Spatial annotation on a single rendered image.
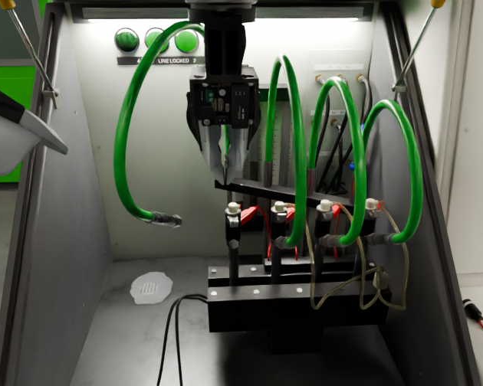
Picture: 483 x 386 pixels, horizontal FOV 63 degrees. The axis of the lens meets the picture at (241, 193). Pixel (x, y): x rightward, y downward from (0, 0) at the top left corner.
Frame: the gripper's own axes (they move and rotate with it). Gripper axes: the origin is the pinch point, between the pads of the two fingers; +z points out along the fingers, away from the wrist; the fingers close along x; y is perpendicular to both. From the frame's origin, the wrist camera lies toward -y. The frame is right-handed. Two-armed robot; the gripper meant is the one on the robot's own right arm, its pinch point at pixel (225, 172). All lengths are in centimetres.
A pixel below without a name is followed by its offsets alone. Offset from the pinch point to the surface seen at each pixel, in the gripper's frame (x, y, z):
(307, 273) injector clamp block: 16.0, -12.3, 28.1
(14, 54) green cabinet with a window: -137, -242, 22
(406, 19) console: 37, -34, -16
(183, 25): -5.1, -12.7, -16.9
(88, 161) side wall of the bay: -29.6, -34.9, 12.8
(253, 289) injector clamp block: 5.0, -8.2, 28.1
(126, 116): -11.4, 2.1, -8.6
